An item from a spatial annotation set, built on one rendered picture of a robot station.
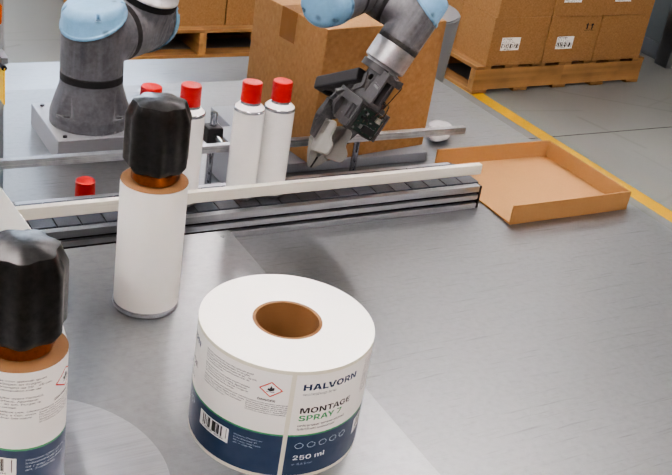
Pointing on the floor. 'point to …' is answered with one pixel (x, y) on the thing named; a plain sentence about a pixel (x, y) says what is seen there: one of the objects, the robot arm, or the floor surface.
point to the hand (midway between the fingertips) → (311, 158)
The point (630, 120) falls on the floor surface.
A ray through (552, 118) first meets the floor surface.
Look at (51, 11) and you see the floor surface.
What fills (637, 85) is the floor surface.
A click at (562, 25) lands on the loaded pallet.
